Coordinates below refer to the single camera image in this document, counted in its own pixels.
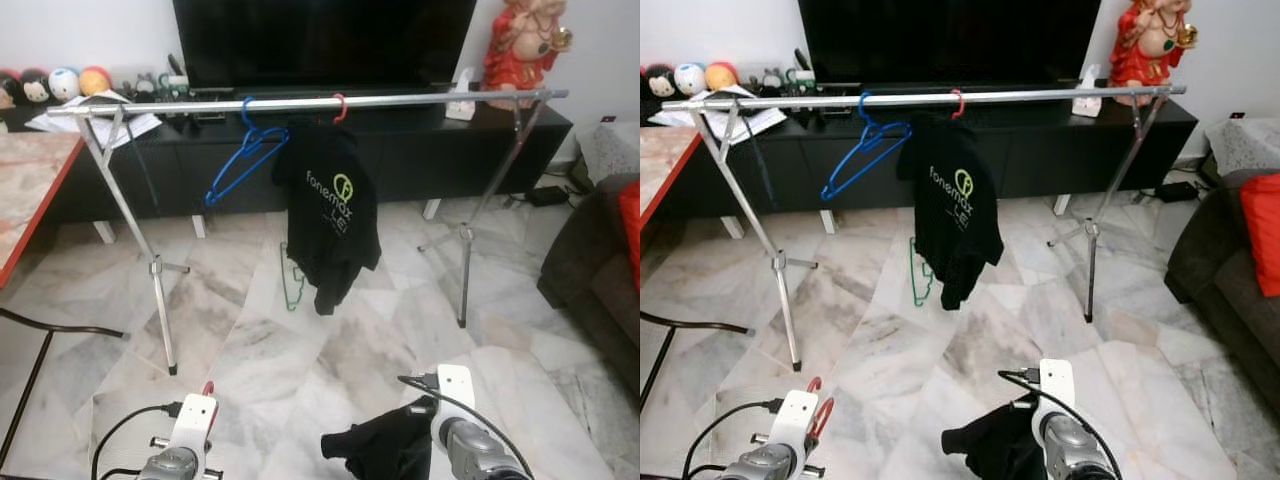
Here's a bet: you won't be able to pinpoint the black shirt white print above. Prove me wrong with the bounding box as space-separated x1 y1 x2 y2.
320 398 441 480
940 395 1046 480

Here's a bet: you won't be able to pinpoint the blue clothes hanger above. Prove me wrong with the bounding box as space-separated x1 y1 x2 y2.
205 97 291 208
820 92 913 203

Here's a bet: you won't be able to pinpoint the green clothes hanger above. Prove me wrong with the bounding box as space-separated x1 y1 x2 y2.
280 243 306 311
908 238 933 306

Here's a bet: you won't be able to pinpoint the red cushion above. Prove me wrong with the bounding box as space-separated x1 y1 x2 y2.
1240 173 1280 298
618 180 641 291

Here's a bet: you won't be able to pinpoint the dark brown fabric sofa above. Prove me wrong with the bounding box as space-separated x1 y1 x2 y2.
537 175 641 371
1165 170 1280 381

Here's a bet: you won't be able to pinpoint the pink marble folding table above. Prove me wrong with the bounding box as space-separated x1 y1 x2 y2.
640 125 751 411
0 132 126 471

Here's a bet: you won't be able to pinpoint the white cloth covered side table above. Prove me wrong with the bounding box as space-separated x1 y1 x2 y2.
580 120 641 186
1205 118 1280 181

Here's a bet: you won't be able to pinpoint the white paper sheets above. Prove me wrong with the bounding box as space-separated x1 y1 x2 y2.
648 85 788 131
25 90 161 136

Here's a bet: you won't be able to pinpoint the red laughing Buddha figurine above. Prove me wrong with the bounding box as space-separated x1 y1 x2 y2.
483 0 573 109
1108 0 1199 106

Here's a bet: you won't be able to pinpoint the white pink tissue pack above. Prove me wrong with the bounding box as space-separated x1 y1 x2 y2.
1072 65 1103 118
445 68 476 121

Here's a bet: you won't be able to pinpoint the black TV cabinet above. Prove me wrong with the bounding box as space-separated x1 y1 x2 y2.
0 95 573 226
650 90 1199 221

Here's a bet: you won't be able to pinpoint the black shirt with green logo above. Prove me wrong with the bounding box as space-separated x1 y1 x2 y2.
272 118 381 316
897 115 1006 311

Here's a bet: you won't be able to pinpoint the black flat screen television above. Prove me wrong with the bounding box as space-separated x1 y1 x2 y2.
172 0 478 91
798 0 1101 86

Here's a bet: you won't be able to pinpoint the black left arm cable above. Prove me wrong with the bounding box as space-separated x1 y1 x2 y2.
92 402 186 480
683 398 786 480

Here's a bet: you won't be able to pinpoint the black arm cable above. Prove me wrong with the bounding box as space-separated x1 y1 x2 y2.
998 368 1126 480
92 402 186 480
398 375 536 480
683 398 786 480

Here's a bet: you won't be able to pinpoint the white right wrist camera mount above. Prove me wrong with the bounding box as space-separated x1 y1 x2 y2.
1038 358 1076 421
437 365 476 426

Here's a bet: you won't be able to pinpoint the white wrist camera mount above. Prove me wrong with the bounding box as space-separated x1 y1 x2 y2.
1038 358 1076 421
170 393 219 471
770 390 821 471
437 365 476 426

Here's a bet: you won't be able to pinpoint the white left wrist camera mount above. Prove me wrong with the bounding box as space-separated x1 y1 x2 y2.
770 390 821 471
170 393 219 471

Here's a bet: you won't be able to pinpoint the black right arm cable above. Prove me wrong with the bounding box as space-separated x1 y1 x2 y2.
398 375 536 480
998 368 1126 480

